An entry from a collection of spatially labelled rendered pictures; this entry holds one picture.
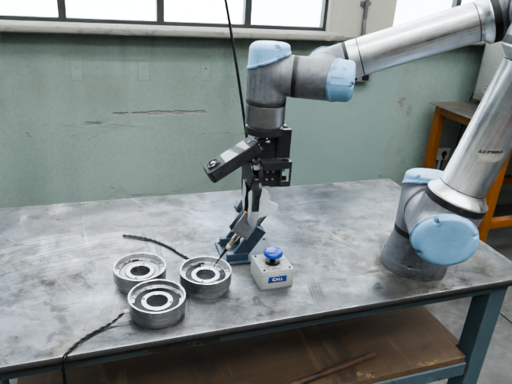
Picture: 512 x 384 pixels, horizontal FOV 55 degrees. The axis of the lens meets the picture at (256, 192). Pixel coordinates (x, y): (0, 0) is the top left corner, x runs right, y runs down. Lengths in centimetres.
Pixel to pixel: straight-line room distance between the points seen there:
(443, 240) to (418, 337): 50
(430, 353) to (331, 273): 38
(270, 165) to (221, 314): 30
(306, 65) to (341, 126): 203
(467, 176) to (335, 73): 30
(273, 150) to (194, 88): 162
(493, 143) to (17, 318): 89
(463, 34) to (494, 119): 19
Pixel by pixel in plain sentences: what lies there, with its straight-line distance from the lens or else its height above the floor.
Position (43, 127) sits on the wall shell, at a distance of 253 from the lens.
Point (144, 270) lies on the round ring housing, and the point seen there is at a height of 82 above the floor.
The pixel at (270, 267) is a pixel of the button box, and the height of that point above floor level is 85.
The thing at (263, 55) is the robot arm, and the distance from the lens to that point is 87.
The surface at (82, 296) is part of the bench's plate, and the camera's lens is 103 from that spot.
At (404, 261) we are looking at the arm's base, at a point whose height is 83.
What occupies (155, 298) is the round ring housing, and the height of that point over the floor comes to 82.
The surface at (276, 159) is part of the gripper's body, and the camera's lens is 95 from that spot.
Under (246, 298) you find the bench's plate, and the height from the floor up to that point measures 80.
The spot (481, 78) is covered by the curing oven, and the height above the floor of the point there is 94.
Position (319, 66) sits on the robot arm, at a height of 125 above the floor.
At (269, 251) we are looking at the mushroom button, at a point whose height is 87.
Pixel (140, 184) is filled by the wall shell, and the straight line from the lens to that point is 264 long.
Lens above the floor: 139
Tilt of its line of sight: 24 degrees down
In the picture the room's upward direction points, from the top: 4 degrees clockwise
